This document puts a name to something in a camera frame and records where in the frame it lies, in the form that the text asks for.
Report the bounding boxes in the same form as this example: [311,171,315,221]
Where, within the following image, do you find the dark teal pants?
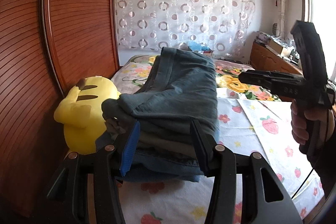
[101,48,219,144]

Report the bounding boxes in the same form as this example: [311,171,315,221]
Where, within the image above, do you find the right hand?
[290,100,335,148]

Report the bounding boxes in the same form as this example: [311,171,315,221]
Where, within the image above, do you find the folded blue jeans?
[94,131,205,184]

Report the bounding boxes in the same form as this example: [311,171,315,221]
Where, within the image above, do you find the folded grey-beige garment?
[105,119,197,159]

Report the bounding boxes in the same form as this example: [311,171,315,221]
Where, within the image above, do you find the wooden side cabinet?
[249,42,302,75]

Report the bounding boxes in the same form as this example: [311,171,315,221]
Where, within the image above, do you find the cardboard box on cabinet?
[267,38,294,57]

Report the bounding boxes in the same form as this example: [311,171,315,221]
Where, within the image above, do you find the white floral bed sheet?
[115,87,326,224]

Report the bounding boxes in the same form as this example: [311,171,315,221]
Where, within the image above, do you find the yellow plush toy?
[54,76,120,155]

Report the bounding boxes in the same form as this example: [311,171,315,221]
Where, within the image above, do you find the cardboard box with blue bag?
[178,40,214,58]

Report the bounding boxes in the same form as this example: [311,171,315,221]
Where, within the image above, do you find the sheer circle-pattern curtain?
[115,0,255,59]

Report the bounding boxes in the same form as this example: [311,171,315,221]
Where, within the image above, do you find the wooden slatted headboard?
[1,0,119,223]

